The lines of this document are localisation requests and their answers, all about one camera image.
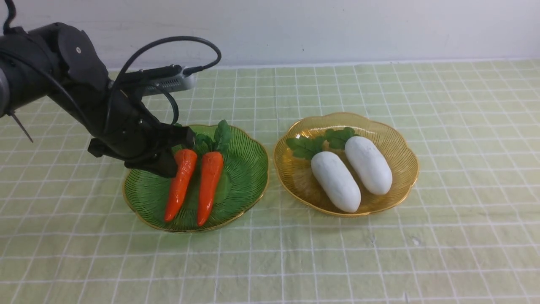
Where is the green plastic plate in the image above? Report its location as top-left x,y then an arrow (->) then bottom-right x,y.
123,126 -> 269,233

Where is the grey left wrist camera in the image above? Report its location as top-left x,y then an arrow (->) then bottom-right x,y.
119,64 -> 197,97

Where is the orange toy carrot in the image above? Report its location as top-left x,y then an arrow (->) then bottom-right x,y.
197,120 -> 232,227
164,149 -> 197,223

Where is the amber plastic plate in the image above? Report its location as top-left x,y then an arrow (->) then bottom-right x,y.
273,112 -> 420,217

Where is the white toy radish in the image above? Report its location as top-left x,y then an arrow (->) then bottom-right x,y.
286,136 -> 362,213
324,127 -> 393,195

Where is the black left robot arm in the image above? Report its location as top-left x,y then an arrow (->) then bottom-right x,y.
1,23 -> 194,178

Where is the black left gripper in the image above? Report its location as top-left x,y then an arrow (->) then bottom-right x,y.
87,90 -> 196,178

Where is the green checkered tablecloth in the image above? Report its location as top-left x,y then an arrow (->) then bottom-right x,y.
0,60 -> 540,304

